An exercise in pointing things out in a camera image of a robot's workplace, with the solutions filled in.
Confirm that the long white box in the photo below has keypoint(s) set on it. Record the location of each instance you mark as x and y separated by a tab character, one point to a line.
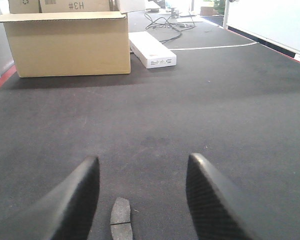
151	52

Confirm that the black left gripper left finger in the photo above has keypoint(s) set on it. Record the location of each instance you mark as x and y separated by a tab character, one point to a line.
64	213

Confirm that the black conveyor belt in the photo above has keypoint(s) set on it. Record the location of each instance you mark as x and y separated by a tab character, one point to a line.
234	101

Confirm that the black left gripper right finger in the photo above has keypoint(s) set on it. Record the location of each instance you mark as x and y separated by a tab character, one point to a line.
212	215

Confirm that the dark brake pad gripper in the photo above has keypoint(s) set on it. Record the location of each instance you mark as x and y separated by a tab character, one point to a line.
120	220

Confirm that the large cardboard box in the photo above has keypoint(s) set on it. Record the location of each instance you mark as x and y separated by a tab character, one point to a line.
71	38

